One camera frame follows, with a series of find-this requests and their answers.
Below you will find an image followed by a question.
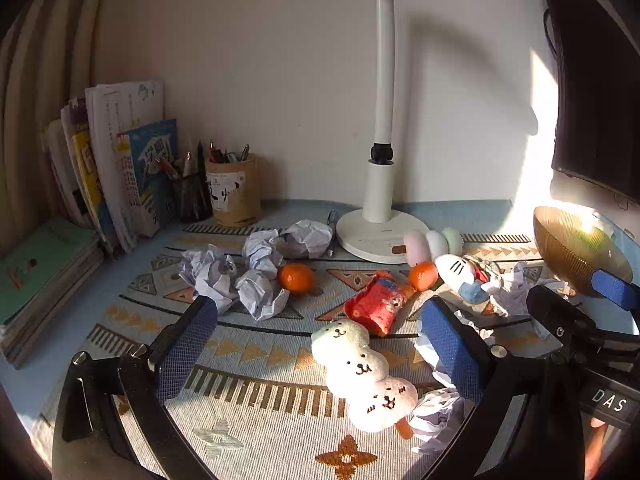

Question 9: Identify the patterned woven table mat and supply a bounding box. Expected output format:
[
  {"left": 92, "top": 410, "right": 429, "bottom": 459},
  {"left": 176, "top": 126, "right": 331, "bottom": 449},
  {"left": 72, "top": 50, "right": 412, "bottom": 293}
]
[{"left": 40, "top": 220, "right": 591, "bottom": 480}]

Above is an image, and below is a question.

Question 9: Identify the white rabbit plush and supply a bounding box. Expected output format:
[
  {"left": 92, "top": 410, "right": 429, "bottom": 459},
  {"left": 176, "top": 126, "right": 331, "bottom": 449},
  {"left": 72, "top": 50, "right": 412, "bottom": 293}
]
[{"left": 434, "top": 254, "right": 502, "bottom": 316}]

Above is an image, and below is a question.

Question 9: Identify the white printed workbook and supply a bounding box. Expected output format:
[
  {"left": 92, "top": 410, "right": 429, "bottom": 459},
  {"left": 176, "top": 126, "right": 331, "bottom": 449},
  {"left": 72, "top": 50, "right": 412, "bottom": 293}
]
[{"left": 85, "top": 79, "right": 166, "bottom": 252}]

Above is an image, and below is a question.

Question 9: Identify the white bear skewer plush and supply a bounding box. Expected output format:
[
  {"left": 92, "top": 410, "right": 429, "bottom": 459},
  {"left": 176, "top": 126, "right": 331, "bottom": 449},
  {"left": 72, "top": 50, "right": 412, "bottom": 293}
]
[{"left": 311, "top": 318, "right": 419, "bottom": 438}]

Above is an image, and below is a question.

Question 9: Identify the yellow cover book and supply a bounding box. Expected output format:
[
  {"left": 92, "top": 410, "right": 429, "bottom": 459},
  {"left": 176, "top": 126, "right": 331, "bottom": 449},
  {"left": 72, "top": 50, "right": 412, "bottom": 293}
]
[{"left": 70, "top": 130, "right": 117, "bottom": 257}]

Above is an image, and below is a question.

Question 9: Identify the black mesh pen holder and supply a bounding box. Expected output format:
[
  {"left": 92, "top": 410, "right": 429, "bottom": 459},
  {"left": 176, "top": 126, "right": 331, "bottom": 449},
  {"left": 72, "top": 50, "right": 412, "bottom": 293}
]
[{"left": 172, "top": 175, "right": 214, "bottom": 224}]

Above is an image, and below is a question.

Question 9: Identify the white paper ball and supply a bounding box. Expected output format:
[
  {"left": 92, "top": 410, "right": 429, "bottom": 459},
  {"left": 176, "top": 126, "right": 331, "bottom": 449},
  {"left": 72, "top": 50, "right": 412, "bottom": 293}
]
[
  {"left": 482, "top": 260, "right": 571, "bottom": 318},
  {"left": 235, "top": 270, "right": 291, "bottom": 322},
  {"left": 414, "top": 310, "right": 497, "bottom": 387},
  {"left": 409, "top": 387, "right": 476, "bottom": 454},
  {"left": 242, "top": 229, "right": 286, "bottom": 281},
  {"left": 277, "top": 219, "right": 335, "bottom": 260},
  {"left": 179, "top": 244, "right": 242, "bottom": 316}
]

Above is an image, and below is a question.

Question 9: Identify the amber ribbed glass bowl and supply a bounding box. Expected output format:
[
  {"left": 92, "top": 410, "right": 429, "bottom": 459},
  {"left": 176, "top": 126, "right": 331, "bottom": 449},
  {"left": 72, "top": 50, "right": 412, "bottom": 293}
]
[{"left": 533, "top": 205, "right": 634, "bottom": 297}]

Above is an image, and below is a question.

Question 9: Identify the person's right hand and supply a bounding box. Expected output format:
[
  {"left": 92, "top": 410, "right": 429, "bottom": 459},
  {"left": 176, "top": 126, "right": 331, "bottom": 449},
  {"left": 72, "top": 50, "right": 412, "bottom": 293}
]
[{"left": 586, "top": 416, "right": 612, "bottom": 480}]

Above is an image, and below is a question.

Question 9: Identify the stack of flat books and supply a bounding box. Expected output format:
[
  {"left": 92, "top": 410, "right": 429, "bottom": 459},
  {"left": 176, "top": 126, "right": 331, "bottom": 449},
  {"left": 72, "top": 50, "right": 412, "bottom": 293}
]
[{"left": 0, "top": 245, "right": 106, "bottom": 371}]

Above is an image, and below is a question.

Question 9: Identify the beige curtain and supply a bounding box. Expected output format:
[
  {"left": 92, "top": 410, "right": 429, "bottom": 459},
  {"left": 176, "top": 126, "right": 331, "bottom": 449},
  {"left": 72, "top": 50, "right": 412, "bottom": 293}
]
[{"left": 0, "top": 0, "right": 117, "bottom": 261}]

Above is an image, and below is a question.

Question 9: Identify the green cover book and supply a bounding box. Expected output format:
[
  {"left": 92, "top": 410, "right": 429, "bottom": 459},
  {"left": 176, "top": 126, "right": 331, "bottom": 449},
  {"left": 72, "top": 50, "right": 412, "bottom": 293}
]
[{"left": 0, "top": 217, "right": 101, "bottom": 327}]

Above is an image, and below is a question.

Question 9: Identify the black monitor cable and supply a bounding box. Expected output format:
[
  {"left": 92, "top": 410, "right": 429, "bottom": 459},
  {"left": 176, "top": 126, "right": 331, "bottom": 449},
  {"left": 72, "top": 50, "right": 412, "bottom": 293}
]
[{"left": 543, "top": 7, "right": 559, "bottom": 57}]

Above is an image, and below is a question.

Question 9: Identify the pink white green dango plush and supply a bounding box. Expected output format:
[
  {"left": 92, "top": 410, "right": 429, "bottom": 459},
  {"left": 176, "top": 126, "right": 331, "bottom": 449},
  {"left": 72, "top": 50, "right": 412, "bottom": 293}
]
[{"left": 391, "top": 227, "right": 464, "bottom": 266}]

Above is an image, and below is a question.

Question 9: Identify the grey standing book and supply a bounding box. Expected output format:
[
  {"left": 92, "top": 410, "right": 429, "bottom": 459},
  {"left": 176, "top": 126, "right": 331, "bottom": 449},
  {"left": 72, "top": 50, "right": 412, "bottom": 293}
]
[{"left": 40, "top": 119, "right": 83, "bottom": 228}]

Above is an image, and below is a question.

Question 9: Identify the red snack packet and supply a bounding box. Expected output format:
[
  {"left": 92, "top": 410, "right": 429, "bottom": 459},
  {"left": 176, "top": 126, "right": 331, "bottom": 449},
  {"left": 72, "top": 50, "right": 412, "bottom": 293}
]
[{"left": 344, "top": 271, "right": 417, "bottom": 337}]

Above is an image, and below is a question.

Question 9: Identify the bunch of pens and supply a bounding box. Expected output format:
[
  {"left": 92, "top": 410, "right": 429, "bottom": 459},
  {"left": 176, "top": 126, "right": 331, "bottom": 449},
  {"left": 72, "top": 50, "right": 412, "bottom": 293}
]
[
  {"left": 155, "top": 136, "right": 208, "bottom": 181},
  {"left": 207, "top": 140, "right": 251, "bottom": 164}
]

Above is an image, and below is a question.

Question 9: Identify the blue illustrated book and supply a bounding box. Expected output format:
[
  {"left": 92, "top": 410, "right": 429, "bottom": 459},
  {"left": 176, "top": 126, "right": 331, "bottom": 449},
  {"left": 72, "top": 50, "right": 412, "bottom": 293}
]
[{"left": 117, "top": 119, "right": 180, "bottom": 239}]

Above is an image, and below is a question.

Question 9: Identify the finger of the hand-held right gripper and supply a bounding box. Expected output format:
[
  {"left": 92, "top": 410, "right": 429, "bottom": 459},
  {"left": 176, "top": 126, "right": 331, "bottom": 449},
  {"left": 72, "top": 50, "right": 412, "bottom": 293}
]
[
  {"left": 590, "top": 268, "right": 640, "bottom": 312},
  {"left": 526, "top": 284, "right": 600, "bottom": 348}
]

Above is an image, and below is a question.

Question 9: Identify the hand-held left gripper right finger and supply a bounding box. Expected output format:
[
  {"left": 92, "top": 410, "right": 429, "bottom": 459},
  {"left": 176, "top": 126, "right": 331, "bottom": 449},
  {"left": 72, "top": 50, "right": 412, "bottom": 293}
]
[{"left": 420, "top": 296, "right": 588, "bottom": 480}]

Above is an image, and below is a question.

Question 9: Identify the purple edged book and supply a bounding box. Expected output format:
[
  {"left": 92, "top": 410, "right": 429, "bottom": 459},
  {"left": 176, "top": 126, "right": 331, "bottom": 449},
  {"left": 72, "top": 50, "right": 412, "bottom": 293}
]
[{"left": 61, "top": 97, "right": 92, "bottom": 133}]

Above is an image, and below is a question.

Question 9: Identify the black monitor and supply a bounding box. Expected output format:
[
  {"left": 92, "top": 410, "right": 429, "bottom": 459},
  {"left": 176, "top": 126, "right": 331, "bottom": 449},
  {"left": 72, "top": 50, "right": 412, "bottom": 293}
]
[{"left": 532, "top": 0, "right": 640, "bottom": 201}]

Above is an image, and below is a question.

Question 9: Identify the orange tangerine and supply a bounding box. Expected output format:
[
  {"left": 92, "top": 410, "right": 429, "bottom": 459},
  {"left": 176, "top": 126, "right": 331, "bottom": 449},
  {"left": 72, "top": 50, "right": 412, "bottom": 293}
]
[
  {"left": 409, "top": 260, "right": 440, "bottom": 292},
  {"left": 277, "top": 263, "right": 316, "bottom": 296}
]

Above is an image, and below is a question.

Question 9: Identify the brown paper pen holder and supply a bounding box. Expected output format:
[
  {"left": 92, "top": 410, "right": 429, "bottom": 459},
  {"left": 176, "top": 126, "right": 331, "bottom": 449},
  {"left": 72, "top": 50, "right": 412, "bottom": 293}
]
[{"left": 205, "top": 154, "right": 262, "bottom": 228}]

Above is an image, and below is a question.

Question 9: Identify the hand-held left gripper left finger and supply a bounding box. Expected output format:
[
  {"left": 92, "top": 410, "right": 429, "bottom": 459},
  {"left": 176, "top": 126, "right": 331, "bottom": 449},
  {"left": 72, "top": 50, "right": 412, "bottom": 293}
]
[{"left": 52, "top": 295, "right": 221, "bottom": 480}]

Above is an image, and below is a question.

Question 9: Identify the white desk lamp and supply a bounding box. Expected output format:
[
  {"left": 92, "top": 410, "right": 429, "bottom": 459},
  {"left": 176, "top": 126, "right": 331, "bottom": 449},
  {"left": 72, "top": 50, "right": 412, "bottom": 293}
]
[{"left": 336, "top": 0, "right": 477, "bottom": 263}]

